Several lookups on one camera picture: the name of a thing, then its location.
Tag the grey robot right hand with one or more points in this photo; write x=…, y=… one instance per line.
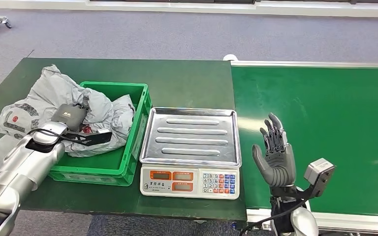
x=277, y=163

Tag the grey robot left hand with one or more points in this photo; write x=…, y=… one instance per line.
x=68, y=115

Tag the white package with red dot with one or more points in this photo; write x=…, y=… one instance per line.
x=52, y=91

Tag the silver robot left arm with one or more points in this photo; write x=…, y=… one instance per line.
x=19, y=169

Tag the crumpled grey plastic package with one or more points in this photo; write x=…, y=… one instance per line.
x=120, y=120

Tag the white conveyor roller end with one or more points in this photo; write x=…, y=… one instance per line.
x=229, y=57

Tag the green plastic crate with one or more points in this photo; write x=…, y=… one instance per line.
x=110, y=163

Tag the electronic weighing scale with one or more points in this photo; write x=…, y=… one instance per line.
x=189, y=136

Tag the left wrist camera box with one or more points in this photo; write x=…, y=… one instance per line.
x=94, y=138

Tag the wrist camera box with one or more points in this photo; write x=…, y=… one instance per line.
x=319, y=171
x=94, y=138

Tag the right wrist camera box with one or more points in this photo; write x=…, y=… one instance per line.
x=319, y=171

